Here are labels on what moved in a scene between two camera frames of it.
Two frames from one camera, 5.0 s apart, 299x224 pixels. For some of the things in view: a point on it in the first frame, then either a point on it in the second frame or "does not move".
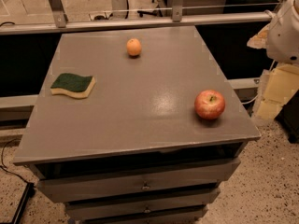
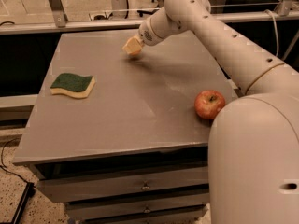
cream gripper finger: [281, 83] -> [147, 35]
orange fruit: [134, 47] does not move
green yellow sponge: [73, 85] does not move
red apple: [209, 104] does not move
